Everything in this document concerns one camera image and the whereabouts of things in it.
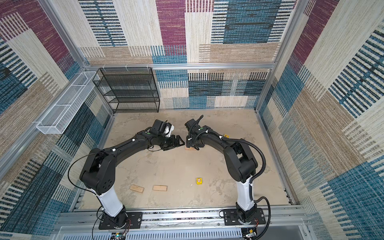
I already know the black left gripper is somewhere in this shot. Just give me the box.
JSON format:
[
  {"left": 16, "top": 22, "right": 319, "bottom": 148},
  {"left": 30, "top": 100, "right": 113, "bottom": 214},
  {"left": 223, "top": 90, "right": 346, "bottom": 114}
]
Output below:
[{"left": 157, "top": 135, "right": 186, "bottom": 151}]

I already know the plain wood block front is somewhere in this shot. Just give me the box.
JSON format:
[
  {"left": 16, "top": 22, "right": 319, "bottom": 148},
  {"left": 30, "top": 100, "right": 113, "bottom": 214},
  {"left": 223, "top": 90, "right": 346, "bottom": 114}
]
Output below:
[{"left": 153, "top": 185, "right": 168, "bottom": 192}]

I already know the printed wood block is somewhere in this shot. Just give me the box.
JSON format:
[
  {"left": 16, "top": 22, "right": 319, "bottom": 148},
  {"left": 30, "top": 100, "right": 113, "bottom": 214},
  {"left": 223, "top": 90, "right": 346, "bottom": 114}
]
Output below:
[{"left": 130, "top": 185, "right": 145, "bottom": 194}]

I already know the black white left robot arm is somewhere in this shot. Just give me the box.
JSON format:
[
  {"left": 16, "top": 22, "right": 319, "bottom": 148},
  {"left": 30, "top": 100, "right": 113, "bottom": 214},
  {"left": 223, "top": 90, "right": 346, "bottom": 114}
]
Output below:
[{"left": 80, "top": 120, "right": 185, "bottom": 229}]

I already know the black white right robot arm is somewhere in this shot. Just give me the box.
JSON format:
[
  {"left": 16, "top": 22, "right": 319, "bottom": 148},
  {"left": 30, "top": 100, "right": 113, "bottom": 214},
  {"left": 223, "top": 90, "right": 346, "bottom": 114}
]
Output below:
[{"left": 185, "top": 119, "right": 258, "bottom": 224}]

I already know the yellow target cube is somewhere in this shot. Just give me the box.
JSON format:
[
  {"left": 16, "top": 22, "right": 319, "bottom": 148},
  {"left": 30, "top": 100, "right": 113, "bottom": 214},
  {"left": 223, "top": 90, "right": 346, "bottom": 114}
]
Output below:
[{"left": 196, "top": 178, "right": 203, "bottom": 185}]

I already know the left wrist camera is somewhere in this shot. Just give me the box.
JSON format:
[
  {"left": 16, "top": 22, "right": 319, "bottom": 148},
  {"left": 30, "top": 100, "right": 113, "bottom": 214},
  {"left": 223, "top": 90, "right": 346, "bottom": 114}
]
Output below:
[{"left": 164, "top": 123, "right": 175, "bottom": 138}]

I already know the black wire mesh shelf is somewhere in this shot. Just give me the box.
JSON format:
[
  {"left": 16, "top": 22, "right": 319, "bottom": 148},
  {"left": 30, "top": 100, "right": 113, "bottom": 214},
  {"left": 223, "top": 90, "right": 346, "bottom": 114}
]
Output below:
[{"left": 93, "top": 67, "right": 161, "bottom": 114}]

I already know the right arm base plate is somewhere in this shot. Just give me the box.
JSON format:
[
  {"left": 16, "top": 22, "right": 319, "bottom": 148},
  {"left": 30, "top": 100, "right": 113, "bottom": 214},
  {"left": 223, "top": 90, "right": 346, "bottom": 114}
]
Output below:
[{"left": 219, "top": 208, "right": 267, "bottom": 226}]

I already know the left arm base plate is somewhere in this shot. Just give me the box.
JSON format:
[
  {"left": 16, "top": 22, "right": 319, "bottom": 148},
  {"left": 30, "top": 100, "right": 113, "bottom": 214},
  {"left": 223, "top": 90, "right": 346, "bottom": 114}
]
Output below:
[{"left": 98, "top": 212, "right": 143, "bottom": 230}]

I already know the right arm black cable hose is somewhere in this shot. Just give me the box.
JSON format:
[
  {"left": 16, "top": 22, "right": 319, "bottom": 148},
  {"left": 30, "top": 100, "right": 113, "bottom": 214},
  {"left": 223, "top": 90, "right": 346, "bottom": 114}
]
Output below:
[{"left": 188, "top": 114, "right": 272, "bottom": 238}]

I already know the aluminium mounting rail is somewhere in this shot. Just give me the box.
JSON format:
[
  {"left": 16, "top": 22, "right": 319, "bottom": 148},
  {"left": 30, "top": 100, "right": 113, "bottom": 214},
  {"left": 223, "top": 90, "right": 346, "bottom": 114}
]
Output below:
[{"left": 50, "top": 204, "right": 316, "bottom": 240}]

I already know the white wire mesh basket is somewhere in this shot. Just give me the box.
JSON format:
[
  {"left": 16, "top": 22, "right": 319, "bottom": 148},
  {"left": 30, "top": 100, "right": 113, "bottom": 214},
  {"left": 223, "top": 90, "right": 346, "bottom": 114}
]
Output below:
[{"left": 36, "top": 72, "right": 96, "bottom": 135}]

